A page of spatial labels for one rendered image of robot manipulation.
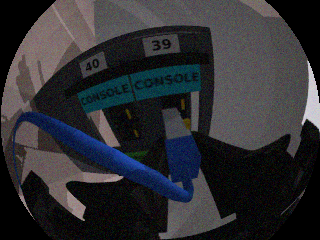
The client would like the blue network cable with plug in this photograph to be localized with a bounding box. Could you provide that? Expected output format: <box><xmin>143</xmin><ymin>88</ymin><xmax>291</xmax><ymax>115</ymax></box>
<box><xmin>12</xmin><ymin>107</ymin><xmax>201</xmax><ymax>203</ymax></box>

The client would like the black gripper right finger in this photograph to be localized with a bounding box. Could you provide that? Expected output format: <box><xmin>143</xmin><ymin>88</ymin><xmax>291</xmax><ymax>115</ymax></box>
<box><xmin>192</xmin><ymin>131</ymin><xmax>291</xmax><ymax>219</ymax></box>

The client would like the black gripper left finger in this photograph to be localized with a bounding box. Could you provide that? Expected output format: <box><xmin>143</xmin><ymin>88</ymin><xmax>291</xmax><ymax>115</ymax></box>
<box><xmin>65</xmin><ymin>136</ymin><xmax>169</xmax><ymax>232</ymax></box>

